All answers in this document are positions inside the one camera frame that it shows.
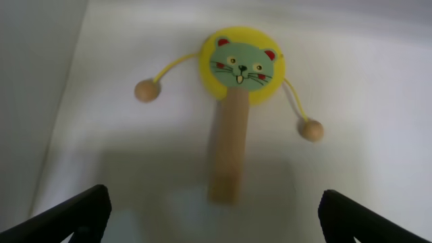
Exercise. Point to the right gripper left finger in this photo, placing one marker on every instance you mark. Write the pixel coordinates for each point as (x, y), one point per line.
(67, 219)

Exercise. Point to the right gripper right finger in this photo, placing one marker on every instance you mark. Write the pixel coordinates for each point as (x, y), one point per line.
(351, 222)

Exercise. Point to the white shelf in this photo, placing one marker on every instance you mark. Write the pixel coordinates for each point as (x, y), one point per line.
(354, 101)

